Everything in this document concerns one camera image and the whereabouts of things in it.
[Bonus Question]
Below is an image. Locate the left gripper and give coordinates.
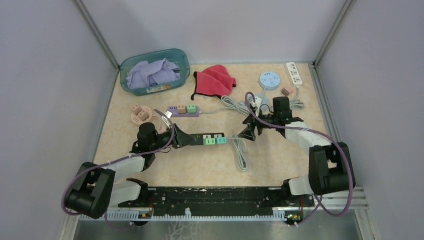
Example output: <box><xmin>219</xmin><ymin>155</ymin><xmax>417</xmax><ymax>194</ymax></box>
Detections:
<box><xmin>150</xmin><ymin>123</ymin><xmax>199</xmax><ymax>152</ymax></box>

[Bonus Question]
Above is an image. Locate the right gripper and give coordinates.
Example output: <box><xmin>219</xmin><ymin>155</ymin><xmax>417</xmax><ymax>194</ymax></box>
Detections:
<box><xmin>238</xmin><ymin>108</ymin><xmax>279</xmax><ymax>142</ymax></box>

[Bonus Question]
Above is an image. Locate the black power strip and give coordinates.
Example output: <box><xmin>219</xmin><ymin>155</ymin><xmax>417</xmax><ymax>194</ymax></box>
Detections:
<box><xmin>191</xmin><ymin>133</ymin><xmax>227</xmax><ymax>139</ymax></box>

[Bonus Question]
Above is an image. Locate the green plug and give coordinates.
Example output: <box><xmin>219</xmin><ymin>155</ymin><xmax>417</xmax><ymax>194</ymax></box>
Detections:
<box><xmin>203</xmin><ymin>138</ymin><xmax>216</xmax><ymax>146</ymax></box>
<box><xmin>186</xmin><ymin>104</ymin><xmax>197</xmax><ymax>114</ymax></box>

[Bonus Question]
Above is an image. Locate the blue-grey socket cable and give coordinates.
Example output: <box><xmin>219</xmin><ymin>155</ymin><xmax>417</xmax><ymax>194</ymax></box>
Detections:
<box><xmin>246</xmin><ymin>88</ymin><xmax>271</xmax><ymax>112</ymax></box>

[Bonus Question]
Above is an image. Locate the purple power strip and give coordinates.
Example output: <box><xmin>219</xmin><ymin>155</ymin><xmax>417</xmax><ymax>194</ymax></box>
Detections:
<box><xmin>167</xmin><ymin>104</ymin><xmax>200</xmax><ymax>118</ymax></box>

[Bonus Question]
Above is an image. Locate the round blue power socket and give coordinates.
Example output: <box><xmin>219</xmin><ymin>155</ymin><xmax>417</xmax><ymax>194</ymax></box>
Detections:
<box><xmin>259</xmin><ymin>71</ymin><xmax>281</xmax><ymax>91</ymax></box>

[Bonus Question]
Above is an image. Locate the pink USB charger plug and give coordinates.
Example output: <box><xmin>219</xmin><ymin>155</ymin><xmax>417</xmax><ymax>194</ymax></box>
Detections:
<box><xmin>281</xmin><ymin>86</ymin><xmax>294</xmax><ymax>97</ymax></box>

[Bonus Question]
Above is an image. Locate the white power strip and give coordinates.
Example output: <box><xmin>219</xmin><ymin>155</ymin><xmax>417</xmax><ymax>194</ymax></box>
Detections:
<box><xmin>286</xmin><ymin>62</ymin><xmax>303</xmax><ymax>88</ymax></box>

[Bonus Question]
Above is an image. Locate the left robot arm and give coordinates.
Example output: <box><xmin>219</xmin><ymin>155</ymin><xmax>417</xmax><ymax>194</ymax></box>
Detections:
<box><xmin>61</xmin><ymin>123</ymin><xmax>204</xmax><ymax>219</ymax></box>

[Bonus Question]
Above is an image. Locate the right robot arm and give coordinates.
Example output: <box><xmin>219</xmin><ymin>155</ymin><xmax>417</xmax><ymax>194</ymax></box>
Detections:
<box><xmin>239</xmin><ymin>113</ymin><xmax>356</xmax><ymax>206</ymax></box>

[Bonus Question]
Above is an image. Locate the pink plug on purple strip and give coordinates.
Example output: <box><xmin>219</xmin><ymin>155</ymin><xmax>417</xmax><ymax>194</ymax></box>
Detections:
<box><xmin>176</xmin><ymin>105</ymin><xmax>187</xmax><ymax>115</ymax></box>

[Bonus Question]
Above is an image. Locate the green plug on purple strip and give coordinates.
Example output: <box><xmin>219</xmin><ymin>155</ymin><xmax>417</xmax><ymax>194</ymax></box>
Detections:
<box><xmin>186</xmin><ymin>104</ymin><xmax>197</xmax><ymax>114</ymax></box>

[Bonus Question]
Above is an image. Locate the teal plug on black strip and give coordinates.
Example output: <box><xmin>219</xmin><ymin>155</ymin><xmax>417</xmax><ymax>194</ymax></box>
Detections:
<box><xmin>215</xmin><ymin>137</ymin><xmax>228</xmax><ymax>145</ymax></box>

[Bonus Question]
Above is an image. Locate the round pink power socket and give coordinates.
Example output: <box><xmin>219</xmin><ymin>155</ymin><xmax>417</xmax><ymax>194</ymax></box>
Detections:
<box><xmin>130</xmin><ymin>104</ymin><xmax>154</xmax><ymax>126</ymax></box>

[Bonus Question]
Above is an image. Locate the pink plug on pink socket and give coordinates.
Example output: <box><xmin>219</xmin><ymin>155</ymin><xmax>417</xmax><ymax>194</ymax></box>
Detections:
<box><xmin>131</xmin><ymin>104</ymin><xmax>142</xmax><ymax>115</ymax></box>

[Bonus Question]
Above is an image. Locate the red microfiber cloth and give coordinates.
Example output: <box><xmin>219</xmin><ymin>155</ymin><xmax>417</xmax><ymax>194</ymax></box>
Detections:
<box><xmin>190</xmin><ymin>64</ymin><xmax>237</xmax><ymax>101</ymax></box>

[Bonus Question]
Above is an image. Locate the teal plastic bin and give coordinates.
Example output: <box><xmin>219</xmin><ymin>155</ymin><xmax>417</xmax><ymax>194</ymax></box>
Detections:
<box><xmin>119</xmin><ymin>48</ymin><xmax>191</xmax><ymax>96</ymax></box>

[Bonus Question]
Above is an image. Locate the lavender cloth in bin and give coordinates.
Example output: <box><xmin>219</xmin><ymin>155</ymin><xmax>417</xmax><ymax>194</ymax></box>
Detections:
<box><xmin>126</xmin><ymin>58</ymin><xmax>181</xmax><ymax>90</ymax></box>

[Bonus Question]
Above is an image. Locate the purple strip grey cable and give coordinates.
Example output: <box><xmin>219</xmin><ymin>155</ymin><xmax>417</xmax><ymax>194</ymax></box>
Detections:
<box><xmin>199</xmin><ymin>95</ymin><xmax>253</xmax><ymax>117</ymax></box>

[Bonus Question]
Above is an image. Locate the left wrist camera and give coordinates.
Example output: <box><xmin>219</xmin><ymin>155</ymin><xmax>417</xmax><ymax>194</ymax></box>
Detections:
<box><xmin>165</xmin><ymin>111</ymin><xmax>173</xmax><ymax>119</ymax></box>

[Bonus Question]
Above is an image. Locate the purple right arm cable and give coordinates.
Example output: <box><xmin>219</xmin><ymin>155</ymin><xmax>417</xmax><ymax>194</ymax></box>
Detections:
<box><xmin>245</xmin><ymin>92</ymin><xmax>355</xmax><ymax>218</ymax></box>

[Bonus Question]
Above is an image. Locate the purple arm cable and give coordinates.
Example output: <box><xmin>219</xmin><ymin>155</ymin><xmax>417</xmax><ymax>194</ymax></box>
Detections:
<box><xmin>61</xmin><ymin>109</ymin><xmax>176</xmax><ymax>217</ymax></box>
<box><xmin>245</xmin><ymin>92</ymin><xmax>355</xmax><ymax>218</ymax></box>

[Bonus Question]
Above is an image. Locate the coiled pink cable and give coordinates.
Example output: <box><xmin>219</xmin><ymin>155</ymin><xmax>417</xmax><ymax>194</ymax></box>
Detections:
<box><xmin>152</xmin><ymin>112</ymin><xmax>171</xmax><ymax>133</ymax></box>

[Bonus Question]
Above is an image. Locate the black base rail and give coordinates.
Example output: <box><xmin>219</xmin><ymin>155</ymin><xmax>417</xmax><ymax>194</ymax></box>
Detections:
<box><xmin>117</xmin><ymin>186</ymin><xmax>316</xmax><ymax>220</ymax></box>

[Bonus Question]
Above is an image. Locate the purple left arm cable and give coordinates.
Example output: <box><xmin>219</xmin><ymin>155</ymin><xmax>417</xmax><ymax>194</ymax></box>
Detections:
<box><xmin>61</xmin><ymin>109</ymin><xmax>176</xmax><ymax>217</ymax></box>

